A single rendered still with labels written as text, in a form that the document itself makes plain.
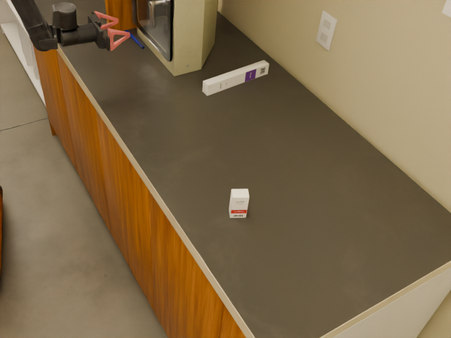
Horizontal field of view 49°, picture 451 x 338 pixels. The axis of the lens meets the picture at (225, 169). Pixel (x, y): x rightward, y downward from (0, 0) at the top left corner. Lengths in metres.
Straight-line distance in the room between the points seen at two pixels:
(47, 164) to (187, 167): 1.54
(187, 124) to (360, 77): 0.57
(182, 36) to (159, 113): 0.28
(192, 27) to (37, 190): 1.38
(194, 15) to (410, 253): 1.00
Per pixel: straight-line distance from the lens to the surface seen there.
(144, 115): 1.64
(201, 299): 1.48
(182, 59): 1.80
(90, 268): 2.40
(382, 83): 1.61
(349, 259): 1.32
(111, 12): 2.04
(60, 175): 2.82
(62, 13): 1.58
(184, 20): 1.73
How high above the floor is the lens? 1.96
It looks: 44 degrees down
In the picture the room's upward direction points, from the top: 6 degrees clockwise
